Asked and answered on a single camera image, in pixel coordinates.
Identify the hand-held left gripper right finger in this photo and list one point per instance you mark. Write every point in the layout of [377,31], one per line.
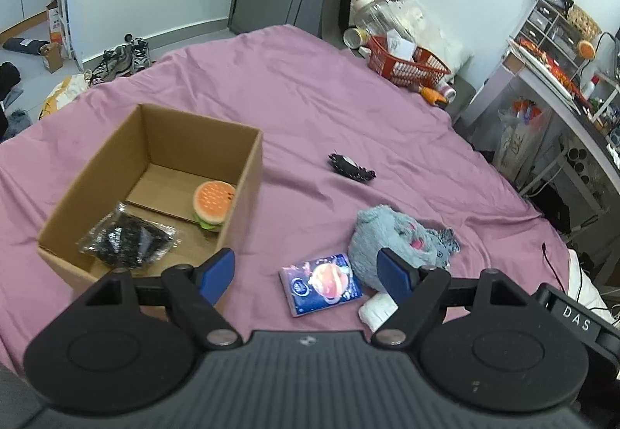
[395,276]

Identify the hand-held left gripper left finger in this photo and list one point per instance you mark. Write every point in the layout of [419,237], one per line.
[215,276]

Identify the white cloth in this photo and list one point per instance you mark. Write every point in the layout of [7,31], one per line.
[583,283]
[375,311]

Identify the grey plush toy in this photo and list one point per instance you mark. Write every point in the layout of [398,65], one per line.
[373,235]

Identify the blue pink tissue packet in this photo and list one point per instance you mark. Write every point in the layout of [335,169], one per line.
[319,284]

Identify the brown cardboard box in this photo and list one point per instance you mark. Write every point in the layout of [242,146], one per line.
[123,155]

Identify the orange burger plush toy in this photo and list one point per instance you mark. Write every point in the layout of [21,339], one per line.
[213,202]

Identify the black item in clear bag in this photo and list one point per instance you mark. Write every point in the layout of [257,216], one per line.
[121,240]

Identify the orange bottle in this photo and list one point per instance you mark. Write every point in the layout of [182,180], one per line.
[432,96]

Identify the translucent shopping bag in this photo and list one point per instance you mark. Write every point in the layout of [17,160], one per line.
[520,138]

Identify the purple bed sheet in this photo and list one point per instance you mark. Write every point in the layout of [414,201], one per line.
[300,109]

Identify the grey bedside stool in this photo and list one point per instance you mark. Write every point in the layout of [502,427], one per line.
[462,94]

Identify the red plastic basket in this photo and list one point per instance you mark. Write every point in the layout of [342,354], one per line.
[411,70]

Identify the white desk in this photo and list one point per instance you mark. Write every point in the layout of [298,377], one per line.
[547,94]

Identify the grey sneaker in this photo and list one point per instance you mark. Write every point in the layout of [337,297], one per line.
[140,55]
[112,63]

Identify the white small bottle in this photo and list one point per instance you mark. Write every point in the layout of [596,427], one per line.
[589,89]

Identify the yellow white bag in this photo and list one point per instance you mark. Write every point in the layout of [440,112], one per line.
[63,94]

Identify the metal tin can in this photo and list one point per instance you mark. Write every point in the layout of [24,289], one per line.
[355,37]

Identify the clear plastic bag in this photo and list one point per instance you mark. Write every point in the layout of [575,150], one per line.
[436,32]

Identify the grey fluffy cloth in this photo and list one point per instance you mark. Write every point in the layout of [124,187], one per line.
[18,123]

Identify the clear jar with white lid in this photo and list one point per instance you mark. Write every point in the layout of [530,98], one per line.
[368,15]

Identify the small open cardboard box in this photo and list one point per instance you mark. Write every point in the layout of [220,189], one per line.
[51,57]

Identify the orange round lamp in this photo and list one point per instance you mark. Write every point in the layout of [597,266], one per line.
[586,49]

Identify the dark cloth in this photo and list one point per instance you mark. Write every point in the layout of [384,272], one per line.
[8,78]

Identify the grey drawer organizer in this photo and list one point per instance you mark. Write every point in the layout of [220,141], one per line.
[547,29]

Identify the tall printed cardboard box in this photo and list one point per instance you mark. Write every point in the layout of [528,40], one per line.
[55,24]

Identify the black garment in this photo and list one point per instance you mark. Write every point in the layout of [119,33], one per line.
[24,45]

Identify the woven basket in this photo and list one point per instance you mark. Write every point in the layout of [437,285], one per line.
[583,21]

